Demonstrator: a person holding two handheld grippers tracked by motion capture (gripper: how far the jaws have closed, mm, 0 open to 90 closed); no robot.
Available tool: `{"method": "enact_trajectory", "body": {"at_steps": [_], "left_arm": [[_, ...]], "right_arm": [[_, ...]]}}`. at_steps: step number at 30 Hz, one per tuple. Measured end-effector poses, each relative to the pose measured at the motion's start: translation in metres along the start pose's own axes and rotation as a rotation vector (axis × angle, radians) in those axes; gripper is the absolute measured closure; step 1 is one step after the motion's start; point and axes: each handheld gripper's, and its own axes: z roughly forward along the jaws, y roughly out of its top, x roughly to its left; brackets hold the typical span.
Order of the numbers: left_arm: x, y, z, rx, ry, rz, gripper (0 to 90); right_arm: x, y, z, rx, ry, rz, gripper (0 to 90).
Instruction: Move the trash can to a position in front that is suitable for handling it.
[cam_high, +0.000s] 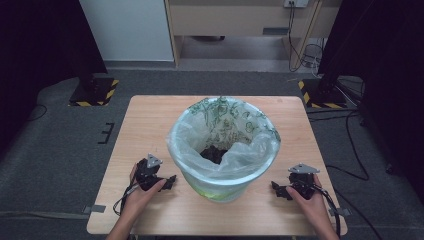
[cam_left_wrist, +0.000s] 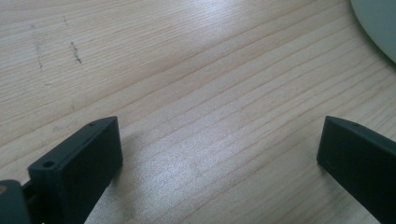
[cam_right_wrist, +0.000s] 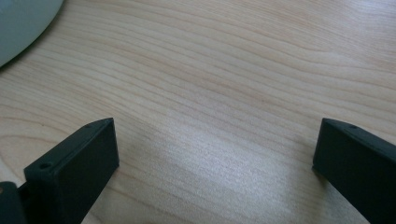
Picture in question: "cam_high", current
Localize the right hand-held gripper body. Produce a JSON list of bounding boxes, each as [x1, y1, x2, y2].
[[287, 162, 321, 201]]

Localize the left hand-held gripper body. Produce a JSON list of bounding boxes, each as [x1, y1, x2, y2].
[[134, 153, 167, 192]]

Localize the person's left hand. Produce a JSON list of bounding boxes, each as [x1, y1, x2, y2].
[[119, 163, 168, 225]]

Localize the person's right hand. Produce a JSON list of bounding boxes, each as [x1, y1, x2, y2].
[[285, 174, 331, 231]]

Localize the grey tape piece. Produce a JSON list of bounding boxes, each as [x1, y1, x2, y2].
[[82, 204, 107, 215], [328, 207, 352, 218]]

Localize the dark scraps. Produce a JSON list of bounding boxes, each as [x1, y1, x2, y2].
[[199, 144, 230, 166]]

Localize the pale green trash bin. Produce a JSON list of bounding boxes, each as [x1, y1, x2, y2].
[[179, 168, 266, 204]]

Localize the bin with clear plastic liner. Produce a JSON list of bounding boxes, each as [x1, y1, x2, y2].
[[165, 96, 282, 188]]

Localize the striped-edge black stand base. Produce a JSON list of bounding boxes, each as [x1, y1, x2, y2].
[[297, 78, 349, 110], [68, 77, 120, 108]]

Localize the dark curtain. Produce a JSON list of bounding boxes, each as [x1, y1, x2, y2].
[[318, 0, 424, 194], [0, 0, 108, 151]]

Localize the light wooden desk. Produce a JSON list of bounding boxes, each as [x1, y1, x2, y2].
[[163, 0, 344, 70]]

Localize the right hand-held gripper cable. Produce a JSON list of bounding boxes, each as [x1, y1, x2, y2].
[[311, 183, 342, 238]]

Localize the hand-held gripper cable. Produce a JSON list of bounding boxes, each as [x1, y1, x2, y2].
[[311, 183, 342, 238], [112, 171, 140, 217]]

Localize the left hand-held gripper cable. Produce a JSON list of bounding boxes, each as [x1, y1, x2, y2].
[[112, 171, 140, 217]]

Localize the black floor cable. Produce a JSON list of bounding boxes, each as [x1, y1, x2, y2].
[[306, 108, 371, 182], [26, 104, 48, 122]]

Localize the coiled cable bundle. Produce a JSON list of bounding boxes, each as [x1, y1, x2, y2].
[[299, 38, 326, 76]]

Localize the black hanging cable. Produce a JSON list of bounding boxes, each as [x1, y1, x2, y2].
[[287, 1, 306, 73]]

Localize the white wall socket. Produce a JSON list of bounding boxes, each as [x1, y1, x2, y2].
[[283, 0, 310, 9]]

